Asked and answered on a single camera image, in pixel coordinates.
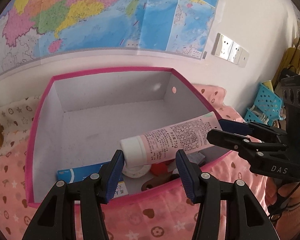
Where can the colourful wall map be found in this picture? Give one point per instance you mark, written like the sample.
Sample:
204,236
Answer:
31,30

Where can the pink right sleeve forearm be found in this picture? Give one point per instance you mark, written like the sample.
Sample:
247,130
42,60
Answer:
288,226

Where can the yellow hanging garment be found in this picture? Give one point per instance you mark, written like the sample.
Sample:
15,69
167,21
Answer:
289,65

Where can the pink patterned tablecloth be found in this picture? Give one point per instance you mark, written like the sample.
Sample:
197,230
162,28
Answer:
160,213

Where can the pink cardboard storage box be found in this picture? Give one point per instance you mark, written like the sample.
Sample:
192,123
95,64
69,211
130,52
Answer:
82,116

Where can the person's right hand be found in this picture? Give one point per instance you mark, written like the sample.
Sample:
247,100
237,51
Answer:
273,191

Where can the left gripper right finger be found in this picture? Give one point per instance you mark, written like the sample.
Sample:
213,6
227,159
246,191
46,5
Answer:
245,217

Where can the red small object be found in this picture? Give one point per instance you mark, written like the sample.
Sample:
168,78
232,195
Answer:
160,168

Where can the white wall socket plate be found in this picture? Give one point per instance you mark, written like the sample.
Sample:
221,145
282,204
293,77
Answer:
225,48

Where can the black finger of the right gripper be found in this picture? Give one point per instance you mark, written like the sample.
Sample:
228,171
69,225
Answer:
230,126
247,149

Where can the pink cream tube white cap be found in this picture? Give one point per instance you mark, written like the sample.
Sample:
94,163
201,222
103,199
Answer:
162,144

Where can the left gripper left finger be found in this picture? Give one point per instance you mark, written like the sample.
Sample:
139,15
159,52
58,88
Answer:
55,217

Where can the white round lid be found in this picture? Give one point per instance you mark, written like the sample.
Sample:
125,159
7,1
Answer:
136,172

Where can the blue perforated plastic basket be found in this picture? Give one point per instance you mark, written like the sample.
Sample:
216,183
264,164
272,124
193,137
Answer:
266,109

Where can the brown small object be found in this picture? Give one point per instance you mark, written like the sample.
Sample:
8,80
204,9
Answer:
159,180

